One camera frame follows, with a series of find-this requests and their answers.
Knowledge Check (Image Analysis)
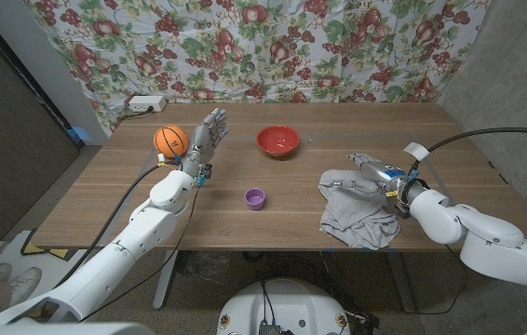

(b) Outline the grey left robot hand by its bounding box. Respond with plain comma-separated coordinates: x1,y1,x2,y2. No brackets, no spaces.
180,107,231,177

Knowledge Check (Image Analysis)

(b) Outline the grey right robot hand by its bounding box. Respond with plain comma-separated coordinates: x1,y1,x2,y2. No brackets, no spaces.
331,152,409,199

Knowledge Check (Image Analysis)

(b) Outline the grey shirt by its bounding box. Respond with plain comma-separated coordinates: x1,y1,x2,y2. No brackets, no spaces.
318,168,402,251

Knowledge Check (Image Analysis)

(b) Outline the orange mini basketball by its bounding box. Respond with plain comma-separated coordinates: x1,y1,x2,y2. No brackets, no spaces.
153,125,190,159

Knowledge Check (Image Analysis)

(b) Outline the red bowl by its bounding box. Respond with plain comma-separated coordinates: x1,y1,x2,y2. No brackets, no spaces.
255,124,301,158

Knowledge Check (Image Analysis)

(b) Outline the purple cup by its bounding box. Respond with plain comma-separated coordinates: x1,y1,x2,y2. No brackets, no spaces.
244,187,267,211

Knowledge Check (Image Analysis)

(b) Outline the white power strip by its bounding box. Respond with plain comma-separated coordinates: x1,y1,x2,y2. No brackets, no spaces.
128,95,169,114

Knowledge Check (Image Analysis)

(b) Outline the fruit print backdrop cloth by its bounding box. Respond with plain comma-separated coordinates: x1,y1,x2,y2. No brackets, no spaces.
23,0,491,136

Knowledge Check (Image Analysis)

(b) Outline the dark grey table leg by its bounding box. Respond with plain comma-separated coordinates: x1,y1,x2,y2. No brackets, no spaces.
386,250,418,314

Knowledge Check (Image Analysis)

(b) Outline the clear plastic bag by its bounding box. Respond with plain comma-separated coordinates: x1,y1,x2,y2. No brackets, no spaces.
182,250,235,288

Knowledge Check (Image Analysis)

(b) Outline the blue tape piece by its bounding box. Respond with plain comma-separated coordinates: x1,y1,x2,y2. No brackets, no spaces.
66,126,91,145

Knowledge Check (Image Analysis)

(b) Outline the light grey table leg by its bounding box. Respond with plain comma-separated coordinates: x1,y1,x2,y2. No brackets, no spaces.
153,250,180,311

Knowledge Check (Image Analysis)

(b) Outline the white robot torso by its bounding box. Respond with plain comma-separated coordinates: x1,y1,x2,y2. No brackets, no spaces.
216,277,352,335

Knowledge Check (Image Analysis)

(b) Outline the dark brown door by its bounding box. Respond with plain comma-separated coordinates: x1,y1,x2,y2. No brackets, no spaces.
0,8,83,241

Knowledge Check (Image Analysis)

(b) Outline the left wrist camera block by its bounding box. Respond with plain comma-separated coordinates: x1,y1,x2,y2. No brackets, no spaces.
196,163,213,187

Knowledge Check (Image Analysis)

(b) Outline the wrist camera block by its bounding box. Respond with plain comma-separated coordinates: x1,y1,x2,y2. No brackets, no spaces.
196,163,213,187
393,197,413,220

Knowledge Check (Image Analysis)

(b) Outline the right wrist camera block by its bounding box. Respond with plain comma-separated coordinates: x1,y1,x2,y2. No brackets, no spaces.
393,197,413,220

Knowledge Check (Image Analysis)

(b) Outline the white cable tag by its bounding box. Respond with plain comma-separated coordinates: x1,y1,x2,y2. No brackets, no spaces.
402,141,431,163

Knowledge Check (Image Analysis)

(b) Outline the black power strip cable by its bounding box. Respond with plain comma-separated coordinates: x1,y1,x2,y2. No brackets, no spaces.
113,106,155,127

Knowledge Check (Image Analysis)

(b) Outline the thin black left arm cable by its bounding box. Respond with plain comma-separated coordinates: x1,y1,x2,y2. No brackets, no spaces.
79,185,202,322

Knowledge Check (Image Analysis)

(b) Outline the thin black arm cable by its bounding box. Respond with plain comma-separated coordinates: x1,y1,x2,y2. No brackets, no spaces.
402,244,469,315
79,185,202,322

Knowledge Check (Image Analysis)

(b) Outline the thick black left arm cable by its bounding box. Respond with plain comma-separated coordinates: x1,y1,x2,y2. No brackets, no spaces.
56,162,171,288

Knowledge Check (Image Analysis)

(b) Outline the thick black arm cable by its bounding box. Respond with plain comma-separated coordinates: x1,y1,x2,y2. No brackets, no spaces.
56,162,171,288
410,127,527,173

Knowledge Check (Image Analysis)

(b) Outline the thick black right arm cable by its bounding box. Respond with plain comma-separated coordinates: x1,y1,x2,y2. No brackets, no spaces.
410,127,527,173

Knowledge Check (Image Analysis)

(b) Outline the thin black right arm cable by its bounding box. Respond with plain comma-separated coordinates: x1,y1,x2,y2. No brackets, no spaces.
402,244,469,315

